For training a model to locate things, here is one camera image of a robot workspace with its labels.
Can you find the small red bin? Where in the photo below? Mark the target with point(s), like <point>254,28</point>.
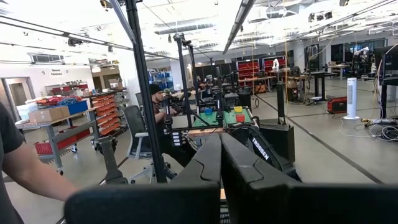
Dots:
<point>240,118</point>

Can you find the small blue bin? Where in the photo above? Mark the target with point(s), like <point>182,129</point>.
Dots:
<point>208,111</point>

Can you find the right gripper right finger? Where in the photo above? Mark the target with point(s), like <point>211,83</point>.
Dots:
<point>248,193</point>

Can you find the black pole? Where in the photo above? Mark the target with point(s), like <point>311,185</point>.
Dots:
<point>280,102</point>

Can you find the black monitor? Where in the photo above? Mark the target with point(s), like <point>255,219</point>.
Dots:
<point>390,67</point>

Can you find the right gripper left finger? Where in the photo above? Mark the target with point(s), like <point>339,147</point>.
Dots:
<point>205,174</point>

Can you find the large blue bin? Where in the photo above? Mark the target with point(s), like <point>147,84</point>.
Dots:
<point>77,108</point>

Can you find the white tower fan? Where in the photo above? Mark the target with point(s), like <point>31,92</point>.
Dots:
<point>351,96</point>

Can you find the black aluminium rig frame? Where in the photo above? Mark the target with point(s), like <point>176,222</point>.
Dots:
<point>145,93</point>

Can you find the green table mat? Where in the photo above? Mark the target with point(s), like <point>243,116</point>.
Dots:
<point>225,119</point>

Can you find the large red bin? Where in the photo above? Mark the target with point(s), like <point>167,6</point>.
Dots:
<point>43,148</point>

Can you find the orange bin rack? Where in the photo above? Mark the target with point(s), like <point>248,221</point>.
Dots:
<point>105,112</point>

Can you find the black overhead light bar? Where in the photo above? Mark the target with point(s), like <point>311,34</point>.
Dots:
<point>240,18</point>

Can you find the metal workbench cart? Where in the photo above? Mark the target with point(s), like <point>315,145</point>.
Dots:
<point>51,149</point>

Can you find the cardboard box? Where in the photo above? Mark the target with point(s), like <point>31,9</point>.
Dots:
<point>46,114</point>

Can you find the black standing desk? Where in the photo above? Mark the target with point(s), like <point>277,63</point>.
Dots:
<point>319,87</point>

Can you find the black button box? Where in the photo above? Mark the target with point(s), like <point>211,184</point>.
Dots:
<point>176,138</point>

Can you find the blue shelf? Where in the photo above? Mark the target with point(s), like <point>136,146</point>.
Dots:
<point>161,79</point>

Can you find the black cabinet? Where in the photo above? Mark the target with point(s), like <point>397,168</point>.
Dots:
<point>280,140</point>

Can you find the red equipment case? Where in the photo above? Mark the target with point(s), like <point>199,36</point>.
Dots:
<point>337,105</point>

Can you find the person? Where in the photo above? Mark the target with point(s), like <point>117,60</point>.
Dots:
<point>28,168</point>
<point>156,93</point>

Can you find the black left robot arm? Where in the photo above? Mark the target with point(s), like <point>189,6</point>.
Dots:
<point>270,161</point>

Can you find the gray office chair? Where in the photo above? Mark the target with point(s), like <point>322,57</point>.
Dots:
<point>133,124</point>

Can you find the small yellow bin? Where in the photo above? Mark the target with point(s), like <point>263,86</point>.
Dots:
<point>238,109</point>

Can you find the red shelf rack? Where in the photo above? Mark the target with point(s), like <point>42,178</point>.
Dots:
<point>248,71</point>
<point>273,63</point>

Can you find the black neighbouring rig frame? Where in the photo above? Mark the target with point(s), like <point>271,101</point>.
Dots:
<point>184,77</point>

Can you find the black clamp stand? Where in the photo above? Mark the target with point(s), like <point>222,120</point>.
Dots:
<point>109,155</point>

